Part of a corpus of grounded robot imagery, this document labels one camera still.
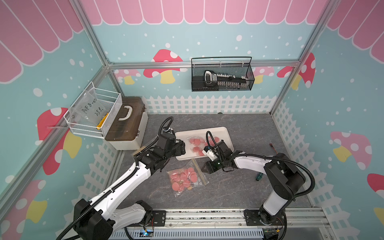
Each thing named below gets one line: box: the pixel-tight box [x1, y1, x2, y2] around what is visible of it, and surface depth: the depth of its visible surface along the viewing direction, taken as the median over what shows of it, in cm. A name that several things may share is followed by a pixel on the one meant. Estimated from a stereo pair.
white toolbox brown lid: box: [104, 96, 149, 150], surface depth 95 cm
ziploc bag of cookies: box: [167, 158, 210, 198], surface depth 87 cm
